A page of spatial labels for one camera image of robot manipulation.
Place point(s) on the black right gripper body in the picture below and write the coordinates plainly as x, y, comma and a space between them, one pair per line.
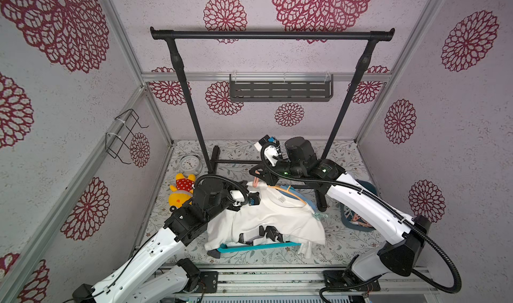
260, 171

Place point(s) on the black clothes rack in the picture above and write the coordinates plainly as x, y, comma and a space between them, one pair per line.
208, 112

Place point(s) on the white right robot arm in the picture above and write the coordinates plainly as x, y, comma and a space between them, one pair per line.
405, 236

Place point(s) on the light blue t-shirt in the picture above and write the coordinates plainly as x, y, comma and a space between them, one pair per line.
292, 193

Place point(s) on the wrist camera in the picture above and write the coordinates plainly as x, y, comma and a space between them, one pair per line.
244, 194
269, 149

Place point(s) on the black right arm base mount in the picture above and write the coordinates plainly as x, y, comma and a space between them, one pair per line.
345, 280

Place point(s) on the yellow plush toy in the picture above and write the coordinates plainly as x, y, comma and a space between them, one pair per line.
182, 191

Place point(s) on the black wire wall rack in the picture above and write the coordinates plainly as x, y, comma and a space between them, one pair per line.
128, 144

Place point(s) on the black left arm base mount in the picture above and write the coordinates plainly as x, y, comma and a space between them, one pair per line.
202, 281

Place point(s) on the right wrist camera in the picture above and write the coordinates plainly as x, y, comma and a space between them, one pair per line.
269, 149

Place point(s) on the white t-shirt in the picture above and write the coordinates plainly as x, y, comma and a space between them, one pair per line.
266, 223

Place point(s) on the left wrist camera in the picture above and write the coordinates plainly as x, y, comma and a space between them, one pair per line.
244, 194

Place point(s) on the wooden hanger with metal hook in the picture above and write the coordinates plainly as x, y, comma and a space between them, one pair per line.
285, 198

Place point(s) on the white round alarm clock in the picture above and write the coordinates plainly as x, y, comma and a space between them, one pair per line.
190, 164

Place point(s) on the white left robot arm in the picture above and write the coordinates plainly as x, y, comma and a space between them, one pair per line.
132, 282

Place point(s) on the teal plastic clothespin bin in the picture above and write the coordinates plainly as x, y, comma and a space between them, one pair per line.
351, 219

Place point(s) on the black wall shelf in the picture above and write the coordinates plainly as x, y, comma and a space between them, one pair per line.
280, 91

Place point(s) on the teal perforated tray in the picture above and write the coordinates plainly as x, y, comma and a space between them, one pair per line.
225, 249

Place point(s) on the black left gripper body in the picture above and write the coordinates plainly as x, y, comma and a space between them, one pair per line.
234, 207

